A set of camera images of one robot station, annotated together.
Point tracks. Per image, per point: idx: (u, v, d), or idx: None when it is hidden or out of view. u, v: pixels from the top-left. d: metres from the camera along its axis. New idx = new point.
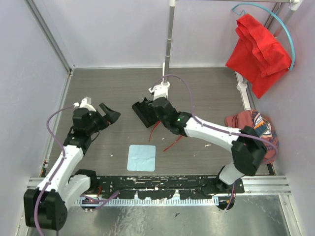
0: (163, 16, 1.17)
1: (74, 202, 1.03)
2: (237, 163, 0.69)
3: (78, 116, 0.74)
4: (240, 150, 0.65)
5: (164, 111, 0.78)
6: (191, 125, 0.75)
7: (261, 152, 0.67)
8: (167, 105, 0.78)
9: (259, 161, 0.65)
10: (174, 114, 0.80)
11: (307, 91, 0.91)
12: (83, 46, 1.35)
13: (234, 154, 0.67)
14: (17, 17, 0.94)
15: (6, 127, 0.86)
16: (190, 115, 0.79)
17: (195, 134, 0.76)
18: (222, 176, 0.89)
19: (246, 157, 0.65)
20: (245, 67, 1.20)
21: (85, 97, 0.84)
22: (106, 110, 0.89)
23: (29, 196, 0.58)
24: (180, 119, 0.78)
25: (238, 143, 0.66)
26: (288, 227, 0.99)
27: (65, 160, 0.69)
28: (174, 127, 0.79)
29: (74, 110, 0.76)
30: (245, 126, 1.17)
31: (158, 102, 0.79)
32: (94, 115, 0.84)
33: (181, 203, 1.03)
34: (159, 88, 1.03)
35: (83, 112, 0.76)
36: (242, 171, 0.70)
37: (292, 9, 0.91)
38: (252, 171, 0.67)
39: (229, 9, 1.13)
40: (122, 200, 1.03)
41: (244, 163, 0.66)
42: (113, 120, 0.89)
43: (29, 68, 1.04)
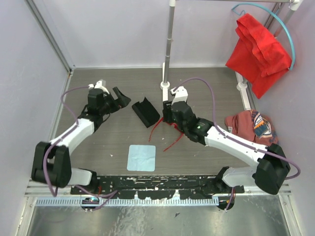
0: (163, 16, 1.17)
1: (74, 202, 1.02)
2: (258, 181, 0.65)
3: (92, 96, 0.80)
4: (267, 170, 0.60)
5: (183, 117, 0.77)
6: (213, 135, 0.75)
7: (284, 170, 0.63)
8: (187, 111, 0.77)
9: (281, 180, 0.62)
10: (193, 120, 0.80)
11: (307, 91, 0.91)
12: (83, 46, 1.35)
13: (259, 171, 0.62)
14: (17, 17, 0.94)
15: (5, 127, 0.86)
16: (210, 123, 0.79)
17: (215, 144, 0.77)
18: (225, 179, 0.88)
19: (271, 177, 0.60)
20: (245, 67, 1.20)
21: (101, 80, 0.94)
22: (118, 94, 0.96)
23: (41, 147, 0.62)
24: (200, 126, 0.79)
25: (264, 162, 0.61)
26: (288, 227, 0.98)
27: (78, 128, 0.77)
28: (193, 133, 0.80)
29: (90, 90, 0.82)
30: (245, 126, 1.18)
31: (178, 106, 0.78)
32: (108, 97, 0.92)
33: (181, 203, 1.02)
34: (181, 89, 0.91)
35: (98, 93, 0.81)
36: (260, 188, 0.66)
37: (292, 9, 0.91)
38: (272, 190, 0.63)
39: (229, 9, 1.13)
40: (123, 200, 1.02)
41: (268, 183, 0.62)
42: (124, 104, 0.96)
43: (29, 68, 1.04)
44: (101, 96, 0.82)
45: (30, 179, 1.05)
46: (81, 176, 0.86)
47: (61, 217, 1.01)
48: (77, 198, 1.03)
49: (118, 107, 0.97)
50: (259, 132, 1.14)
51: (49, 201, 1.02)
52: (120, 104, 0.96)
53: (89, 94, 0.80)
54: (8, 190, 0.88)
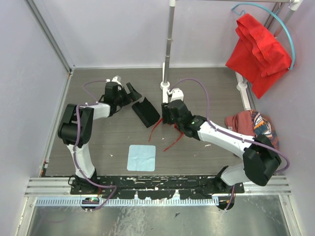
0: (163, 16, 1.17)
1: (74, 202, 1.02)
2: (247, 171, 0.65)
3: (110, 86, 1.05)
4: (251, 158, 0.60)
5: (178, 113, 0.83)
6: (204, 129, 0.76)
7: (274, 162, 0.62)
8: (182, 107, 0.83)
9: (270, 171, 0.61)
10: (189, 117, 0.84)
11: (307, 91, 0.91)
12: (83, 46, 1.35)
13: (245, 161, 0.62)
14: (17, 16, 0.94)
15: (5, 127, 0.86)
16: (204, 119, 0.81)
17: (208, 138, 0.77)
18: (223, 177, 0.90)
19: (258, 166, 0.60)
20: (245, 67, 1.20)
21: (116, 76, 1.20)
22: (131, 89, 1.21)
23: (71, 107, 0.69)
24: (194, 121, 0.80)
25: (250, 150, 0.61)
26: (288, 227, 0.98)
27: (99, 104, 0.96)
28: (187, 129, 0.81)
29: (107, 82, 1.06)
30: (245, 126, 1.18)
31: (174, 104, 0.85)
32: (121, 91, 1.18)
33: (181, 203, 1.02)
34: (176, 91, 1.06)
35: (114, 84, 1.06)
36: (250, 178, 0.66)
37: (292, 9, 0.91)
38: (262, 181, 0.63)
39: (229, 9, 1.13)
40: (123, 200, 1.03)
41: (256, 172, 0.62)
42: (135, 99, 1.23)
43: (29, 68, 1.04)
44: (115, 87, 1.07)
45: (30, 179, 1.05)
46: (89, 162, 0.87)
47: (61, 217, 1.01)
48: (77, 198, 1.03)
49: (130, 101, 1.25)
50: (258, 132, 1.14)
51: (49, 201, 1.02)
52: (131, 99, 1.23)
53: (107, 85, 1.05)
54: (8, 190, 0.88)
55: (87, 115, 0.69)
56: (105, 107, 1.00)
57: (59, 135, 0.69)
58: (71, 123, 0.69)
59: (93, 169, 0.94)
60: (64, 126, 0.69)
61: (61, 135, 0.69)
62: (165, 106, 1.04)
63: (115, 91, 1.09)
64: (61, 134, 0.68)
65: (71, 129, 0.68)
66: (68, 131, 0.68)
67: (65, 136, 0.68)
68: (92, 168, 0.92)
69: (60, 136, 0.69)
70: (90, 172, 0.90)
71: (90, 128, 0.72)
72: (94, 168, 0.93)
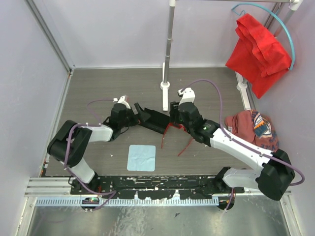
0: (163, 16, 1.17)
1: (74, 202, 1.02)
2: (261, 185, 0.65)
3: (116, 110, 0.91)
4: (270, 175, 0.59)
5: (189, 117, 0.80)
6: (218, 137, 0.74)
7: (289, 178, 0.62)
8: (194, 111, 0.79)
9: (285, 186, 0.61)
10: (200, 121, 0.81)
11: (307, 91, 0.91)
12: (83, 46, 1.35)
13: (262, 176, 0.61)
14: (17, 16, 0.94)
15: (5, 127, 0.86)
16: (217, 125, 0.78)
17: (221, 146, 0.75)
18: (225, 179, 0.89)
19: (275, 182, 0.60)
20: (246, 67, 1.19)
21: (124, 95, 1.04)
22: (139, 109, 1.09)
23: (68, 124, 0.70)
24: (206, 127, 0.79)
25: (268, 166, 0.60)
26: (288, 227, 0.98)
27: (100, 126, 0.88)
28: (198, 134, 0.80)
29: (115, 103, 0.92)
30: (246, 127, 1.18)
31: (185, 107, 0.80)
32: (129, 112, 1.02)
33: (181, 203, 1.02)
34: (188, 90, 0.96)
35: (121, 108, 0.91)
36: (263, 191, 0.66)
37: (292, 9, 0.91)
38: (274, 195, 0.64)
39: (229, 9, 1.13)
40: (123, 200, 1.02)
41: (270, 187, 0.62)
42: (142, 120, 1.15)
43: (29, 68, 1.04)
44: (123, 112, 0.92)
45: (30, 179, 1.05)
46: (86, 169, 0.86)
47: (61, 217, 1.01)
48: (77, 198, 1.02)
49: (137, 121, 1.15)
50: (259, 132, 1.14)
51: (49, 201, 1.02)
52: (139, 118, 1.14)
53: (114, 108, 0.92)
54: (8, 190, 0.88)
55: (81, 137, 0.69)
56: (107, 131, 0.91)
57: (49, 152, 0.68)
58: (64, 141, 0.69)
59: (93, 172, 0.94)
60: (56, 142, 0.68)
61: (51, 152, 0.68)
62: (174, 107, 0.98)
63: (122, 115, 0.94)
64: (50, 151, 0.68)
65: (60, 148, 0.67)
66: (58, 149, 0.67)
67: (54, 154, 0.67)
68: (91, 173, 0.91)
69: (49, 152, 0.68)
70: (88, 177, 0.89)
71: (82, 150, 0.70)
72: (92, 172, 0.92)
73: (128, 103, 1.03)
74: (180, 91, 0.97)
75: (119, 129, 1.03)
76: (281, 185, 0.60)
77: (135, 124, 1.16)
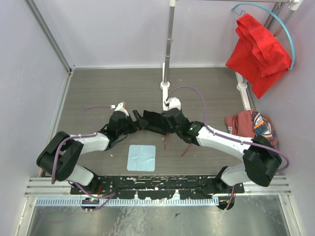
0: (163, 16, 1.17)
1: (74, 202, 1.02)
2: (249, 173, 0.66)
3: (114, 118, 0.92)
4: (251, 160, 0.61)
5: (176, 121, 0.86)
6: (203, 133, 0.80)
7: (274, 162, 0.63)
8: (179, 115, 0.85)
9: (271, 171, 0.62)
10: (186, 124, 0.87)
11: (307, 91, 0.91)
12: (83, 46, 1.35)
13: (246, 163, 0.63)
14: (17, 16, 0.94)
15: (5, 126, 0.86)
16: (202, 124, 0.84)
17: (207, 142, 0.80)
18: (223, 177, 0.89)
19: (259, 167, 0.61)
20: (245, 67, 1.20)
21: (123, 102, 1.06)
22: (137, 117, 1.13)
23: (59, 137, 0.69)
24: (192, 128, 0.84)
25: (249, 152, 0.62)
26: (288, 227, 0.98)
27: (95, 136, 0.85)
28: (186, 135, 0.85)
29: (115, 112, 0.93)
30: (245, 126, 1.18)
31: (171, 112, 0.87)
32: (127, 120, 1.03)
33: (181, 203, 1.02)
34: (174, 99, 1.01)
35: (120, 116, 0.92)
36: (253, 180, 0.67)
37: (292, 9, 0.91)
38: (264, 182, 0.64)
39: (229, 10, 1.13)
40: (123, 200, 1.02)
41: (257, 174, 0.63)
42: (141, 127, 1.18)
43: (29, 68, 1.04)
44: (121, 120, 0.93)
45: (30, 179, 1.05)
46: (82, 175, 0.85)
47: (61, 217, 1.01)
48: (77, 198, 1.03)
49: (135, 128, 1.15)
50: (259, 132, 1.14)
51: (49, 201, 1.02)
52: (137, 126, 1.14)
53: (112, 116, 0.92)
54: (8, 190, 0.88)
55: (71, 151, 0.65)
56: (102, 140, 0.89)
57: (38, 163, 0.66)
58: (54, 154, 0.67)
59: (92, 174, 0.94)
60: (46, 155, 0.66)
61: (41, 164, 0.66)
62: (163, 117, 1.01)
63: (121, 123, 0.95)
64: (40, 163, 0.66)
65: (50, 161, 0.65)
66: (47, 162, 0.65)
67: (44, 166, 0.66)
68: (89, 177, 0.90)
69: (38, 164, 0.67)
70: (87, 178, 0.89)
71: (73, 164, 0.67)
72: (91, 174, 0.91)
73: (126, 110, 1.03)
74: (167, 101, 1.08)
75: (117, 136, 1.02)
76: (266, 169, 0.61)
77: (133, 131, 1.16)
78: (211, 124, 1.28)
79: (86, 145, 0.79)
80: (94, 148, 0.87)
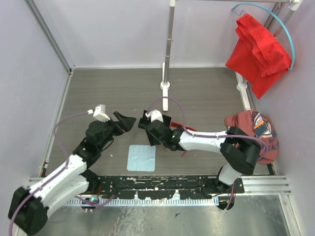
0: (163, 16, 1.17)
1: (74, 203, 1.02)
2: (233, 165, 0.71)
3: (91, 132, 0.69)
4: (229, 151, 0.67)
5: (158, 132, 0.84)
6: (184, 138, 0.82)
7: (253, 149, 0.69)
8: (160, 126, 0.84)
9: (252, 159, 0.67)
10: (168, 132, 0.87)
11: (307, 91, 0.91)
12: (83, 46, 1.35)
13: (227, 157, 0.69)
14: (17, 16, 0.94)
15: (5, 126, 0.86)
16: (182, 130, 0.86)
17: (190, 146, 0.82)
18: (221, 178, 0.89)
19: (237, 158, 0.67)
20: (245, 67, 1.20)
21: (100, 105, 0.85)
22: (120, 118, 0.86)
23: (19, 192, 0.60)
24: (174, 135, 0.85)
25: (226, 145, 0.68)
26: (288, 227, 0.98)
27: (66, 170, 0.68)
28: (171, 143, 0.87)
29: (90, 124, 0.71)
30: (245, 127, 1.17)
31: (151, 124, 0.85)
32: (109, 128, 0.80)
33: (181, 203, 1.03)
34: (155, 111, 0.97)
35: (98, 130, 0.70)
36: (239, 171, 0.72)
37: (292, 9, 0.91)
38: (249, 171, 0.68)
39: (229, 9, 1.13)
40: (123, 200, 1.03)
41: (239, 165, 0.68)
42: (127, 128, 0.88)
43: (29, 68, 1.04)
44: (101, 132, 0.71)
45: (30, 179, 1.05)
46: (70, 194, 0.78)
47: (61, 217, 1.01)
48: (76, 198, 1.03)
49: (122, 132, 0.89)
50: (259, 132, 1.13)
51: None
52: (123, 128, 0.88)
53: (89, 129, 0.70)
54: (7, 190, 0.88)
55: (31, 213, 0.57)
56: (78, 168, 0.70)
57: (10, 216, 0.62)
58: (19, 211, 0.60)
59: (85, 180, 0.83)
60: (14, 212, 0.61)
61: None
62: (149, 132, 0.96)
63: (101, 136, 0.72)
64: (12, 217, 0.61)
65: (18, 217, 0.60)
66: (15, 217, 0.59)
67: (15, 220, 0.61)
68: (83, 187, 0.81)
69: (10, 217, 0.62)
70: (79, 189, 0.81)
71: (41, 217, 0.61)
72: (85, 182, 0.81)
73: (106, 115, 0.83)
74: (147, 114, 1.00)
75: (100, 149, 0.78)
76: (245, 158, 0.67)
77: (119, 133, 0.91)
78: (211, 124, 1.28)
79: (58, 186, 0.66)
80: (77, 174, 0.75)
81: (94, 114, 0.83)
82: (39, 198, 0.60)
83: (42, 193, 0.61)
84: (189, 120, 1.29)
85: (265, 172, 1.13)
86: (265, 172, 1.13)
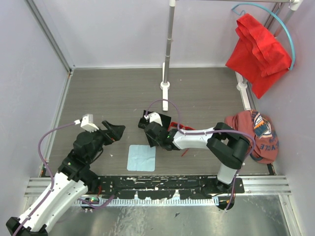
0: (163, 16, 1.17)
1: (74, 202, 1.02)
2: (223, 161, 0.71)
3: (79, 144, 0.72)
4: (215, 146, 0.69)
5: (154, 133, 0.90)
6: (177, 137, 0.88)
7: (240, 143, 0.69)
8: (155, 128, 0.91)
9: (239, 153, 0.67)
10: (164, 133, 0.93)
11: (307, 91, 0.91)
12: (83, 46, 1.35)
13: (214, 152, 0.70)
14: (17, 16, 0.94)
15: (6, 126, 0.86)
16: (176, 130, 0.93)
17: (184, 144, 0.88)
18: (220, 177, 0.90)
19: (224, 152, 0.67)
20: (245, 67, 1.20)
21: (86, 114, 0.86)
22: (109, 127, 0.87)
23: (13, 221, 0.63)
24: (169, 135, 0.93)
25: (212, 140, 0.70)
26: (288, 227, 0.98)
27: (52, 192, 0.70)
28: (167, 143, 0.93)
29: (78, 136, 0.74)
30: (246, 126, 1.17)
31: (148, 126, 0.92)
32: (98, 140, 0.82)
33: (181, 203, 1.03)
34: (153, 114, 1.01)
35: (86, 142, 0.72)
36: (231, 167, 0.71)
37: (292, 9, 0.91)
38: (238, 165, 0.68)
39: (229, 9, 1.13)
40: (123, 200, 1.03)
41: (228, 160, 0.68)
42: (117, 136, 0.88)
43: (29, 68, 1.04)
44: (89, 144, 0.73)
45: (30, 179, 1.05)
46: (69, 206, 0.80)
47: (61, 217, 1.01)
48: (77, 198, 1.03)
49: (111, 140, 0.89)
50: (259, 132, 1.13)
51: None
52: (113, 137, 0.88)
53: (77, 141, 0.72)
54: (8, 190, 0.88)
55: None
56: (66, 186, 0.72)
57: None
58: None
59: (83, 183, 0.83)
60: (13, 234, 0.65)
61: None
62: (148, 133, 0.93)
63: (90, 147, 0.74)
64: None
65: None
66: None
67: None
68: (82, 192, 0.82)
69: None
70: (79, 194, 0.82)
71: None
72: (83, 186, 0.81)
73: (94, 124, 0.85)
74: (147, 116, 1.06)
75: (89, 162, 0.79)
76: (232, 152, 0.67)
77: (110, 143, 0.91)
78: (211, 124, 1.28)
79: (47, 210, 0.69)
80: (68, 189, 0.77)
81: (82, 125, 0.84)
82: (28, 228, 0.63)
83: (30, 222, 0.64)
84: (189, 120, 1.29)
85: (265, 172, 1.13)
86: (265, 172, 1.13)
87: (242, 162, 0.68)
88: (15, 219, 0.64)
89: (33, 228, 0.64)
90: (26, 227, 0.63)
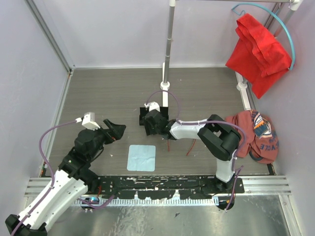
0: (163, 16, 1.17)
1: (74, 202, 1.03)
2: (212, 151, 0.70)
3: (80, 140, 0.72)
4: (205, 135, 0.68)
5: (154, 121, 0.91)
6: (174, 126, 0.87)
7: (231, 136, 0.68)
8: (157, 115, 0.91)
9: (229, 145, 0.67)
10: (163, 122, 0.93)
11: (307, 91, 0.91)
12: (83, 46, 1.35)
13: (204, 141, 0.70)
14: (17, 16, 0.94)
15: (5, 126, 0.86)
16: (174, 120, 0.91)
17: (180, 134, 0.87)
18: (218, 175, 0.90)
19: (213, 142, 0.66)
20: (245, 67, 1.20)
21: (89, 112, 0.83)
22: (110, 126, 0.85)
23: (13, 218, 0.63)
24: (168, 125, 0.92)
25: (204, 129, 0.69)
26: (288, 227, 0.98)
27: (52, 190, 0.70)
28: (164, 132, 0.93)
29: (80, 133, 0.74)
30: (246, 126, 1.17)
31: (149, 113, 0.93)
32: (98, 137, 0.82)
33: (181, 203, 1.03)
34: (153, 103, 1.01)
35: (87, 139, 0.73)
36: (219, 158, 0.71)
37: (292, 9, 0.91)
38: (227, 157, 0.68)
39: (229, 9, 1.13)
40: (123, 200, 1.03)
41: (217, 151, 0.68)
42: (118, 136, 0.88)
43: (29, 68, 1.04)
44: (91, 141, 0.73)
45: (30, 179, 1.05)
46: (68, 205, 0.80)
47: (61, 217, 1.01)
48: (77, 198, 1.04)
49: (111, 139, 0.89)
50: (259, 132, 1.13)
51: None
52: (113, 136, 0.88)
53: (78, 138, 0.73)
54: (8, 190, 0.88)
55: None
56: (65, 184, 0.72)
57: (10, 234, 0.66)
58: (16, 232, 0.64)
59: (84, 182, 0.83)
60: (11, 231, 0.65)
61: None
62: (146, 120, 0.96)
63: (91, 145, 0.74)
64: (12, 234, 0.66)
65: None
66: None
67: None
68: (82, 191, 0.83)
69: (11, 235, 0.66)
70: (79, 193, 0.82)
71: None
72: (83, 186, 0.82)
73: (95, 122, 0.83)
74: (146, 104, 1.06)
75: (89, 160, 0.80)
76: (221, 143, 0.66)
77: (110, 142, 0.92)
78: None
79: (47, 208, 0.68)
80: (69, 188, 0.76)
81: (83, 123, 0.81)
82: (28, 226, 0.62)
83: (30, 220, 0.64)
84: (190, 120, 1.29)
85: (265, 172, 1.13)
86: (265, 172, 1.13)
87: (231, 154, 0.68)
88: (15, 217, 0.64)
89: (33, 225, 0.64)
90: (25, 224, 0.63)
